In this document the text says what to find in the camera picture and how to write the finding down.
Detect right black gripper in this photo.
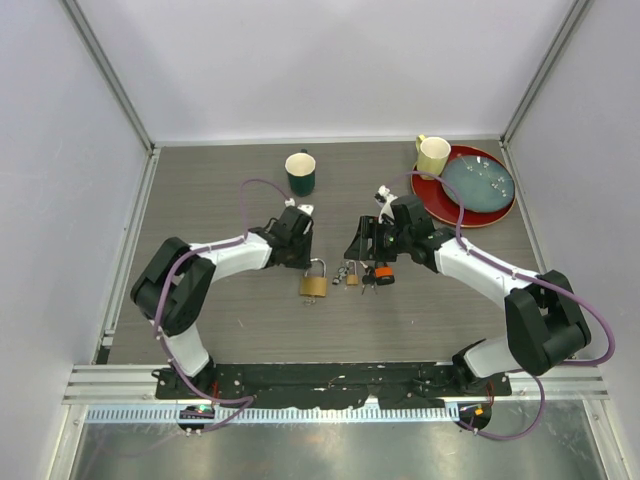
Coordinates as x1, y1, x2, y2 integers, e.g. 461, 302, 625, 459
344, 216, 412, 262

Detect keys with panda keychain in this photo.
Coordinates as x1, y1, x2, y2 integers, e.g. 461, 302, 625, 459
332, 264, 349, 285

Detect small brass long-shackle padlock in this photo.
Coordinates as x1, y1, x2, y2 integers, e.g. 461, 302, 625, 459
346, 260, 359, 286

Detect black-headed keys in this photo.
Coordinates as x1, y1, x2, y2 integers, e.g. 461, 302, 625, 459
361, 266, 377, 294

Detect orange black padlock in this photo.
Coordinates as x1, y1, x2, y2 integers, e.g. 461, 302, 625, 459
374, 262, 395, 286

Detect large brass padlock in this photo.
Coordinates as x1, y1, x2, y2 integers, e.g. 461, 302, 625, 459
299, 258, 328, 298

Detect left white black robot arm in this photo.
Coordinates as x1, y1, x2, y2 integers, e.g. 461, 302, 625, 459
130, 203, 314, 399

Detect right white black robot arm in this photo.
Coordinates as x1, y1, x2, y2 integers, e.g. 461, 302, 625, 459
344, 194, 591, 395

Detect dark green mug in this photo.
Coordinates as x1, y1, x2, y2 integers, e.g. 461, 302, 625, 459
284, 149, 316, 197

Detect red round tray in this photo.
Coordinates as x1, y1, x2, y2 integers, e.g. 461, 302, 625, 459
410, 145, 515, 228

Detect yellow mug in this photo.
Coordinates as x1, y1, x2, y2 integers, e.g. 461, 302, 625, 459
415, 135, 451, 180

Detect blue ceramic plate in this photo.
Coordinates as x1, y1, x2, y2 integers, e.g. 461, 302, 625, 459
441, 154, 515, 213

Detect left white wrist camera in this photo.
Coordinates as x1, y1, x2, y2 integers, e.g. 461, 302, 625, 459
284, 198, 314, 216

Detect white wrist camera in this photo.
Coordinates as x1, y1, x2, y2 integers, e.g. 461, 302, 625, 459
374, 185, 397, 224
284, 198, 314, 216

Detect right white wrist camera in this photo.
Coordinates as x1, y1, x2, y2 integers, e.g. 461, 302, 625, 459
374, 185, 397, 224

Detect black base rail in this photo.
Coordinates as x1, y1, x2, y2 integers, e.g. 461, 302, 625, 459
154, 359, 514, 409

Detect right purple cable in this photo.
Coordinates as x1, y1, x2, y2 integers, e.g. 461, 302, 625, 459
384, 171, 616, 442

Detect white slotted cable duct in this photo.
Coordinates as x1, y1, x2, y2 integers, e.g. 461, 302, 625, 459
85, 402, 459, 424

